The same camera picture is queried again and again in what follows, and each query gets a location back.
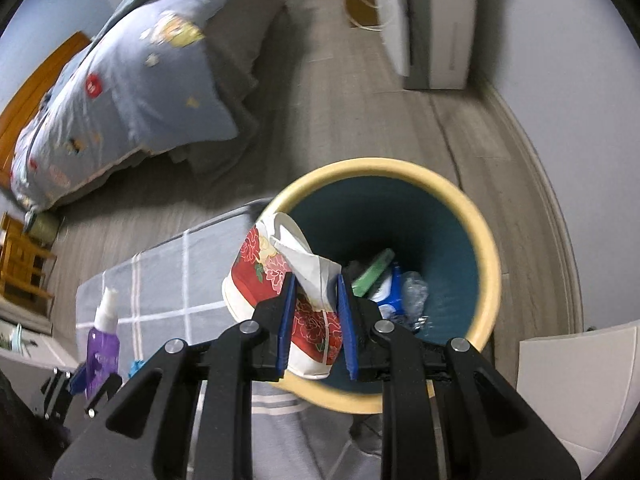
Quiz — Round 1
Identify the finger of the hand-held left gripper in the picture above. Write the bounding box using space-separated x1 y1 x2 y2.
40 362 90 421
84 372 124 418

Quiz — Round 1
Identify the wooden chair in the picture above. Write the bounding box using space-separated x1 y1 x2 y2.
0 212 57 311

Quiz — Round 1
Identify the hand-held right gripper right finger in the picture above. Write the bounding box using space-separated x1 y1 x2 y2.
337 275 583 480

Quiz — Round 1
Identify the grey bed sheet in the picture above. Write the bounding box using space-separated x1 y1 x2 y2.
165 0 290 176

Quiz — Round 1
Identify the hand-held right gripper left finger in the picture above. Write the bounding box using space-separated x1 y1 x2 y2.
52 272 296 480

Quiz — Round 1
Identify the clear plastic wrapper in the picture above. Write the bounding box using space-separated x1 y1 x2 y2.
400 271 432 333

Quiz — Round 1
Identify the red floral paper cup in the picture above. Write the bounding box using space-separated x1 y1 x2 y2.
221 212 346 380

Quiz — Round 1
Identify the white green medicine box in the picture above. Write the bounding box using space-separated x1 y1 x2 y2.
351 248 401 306

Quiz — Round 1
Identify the purple spray bottle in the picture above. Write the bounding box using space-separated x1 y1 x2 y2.
85 286 122 401

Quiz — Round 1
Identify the yellow rimmed teal waste bin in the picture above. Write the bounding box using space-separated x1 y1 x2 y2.
252 157 502 415

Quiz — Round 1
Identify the bed with blue cartoon duvet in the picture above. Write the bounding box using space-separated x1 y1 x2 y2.
10 0 281 211

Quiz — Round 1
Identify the white air purifier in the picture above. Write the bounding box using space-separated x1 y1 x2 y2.
370 0 478 91

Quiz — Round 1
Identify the small green bin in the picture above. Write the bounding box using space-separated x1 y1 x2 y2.
24 210 63 246

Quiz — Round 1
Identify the white furniture panel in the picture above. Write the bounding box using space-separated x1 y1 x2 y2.
517 325 640 480

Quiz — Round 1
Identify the white low cabinet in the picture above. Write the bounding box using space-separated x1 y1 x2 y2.
0 305 78 368

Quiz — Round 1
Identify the blue white packet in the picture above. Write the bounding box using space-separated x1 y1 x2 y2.
372 265 410 318

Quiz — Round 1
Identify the grey checked cloth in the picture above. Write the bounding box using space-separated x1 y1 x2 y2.
75 199 386 480

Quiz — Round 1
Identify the wooden bed headboard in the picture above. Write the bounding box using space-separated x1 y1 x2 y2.
0 31 93 188

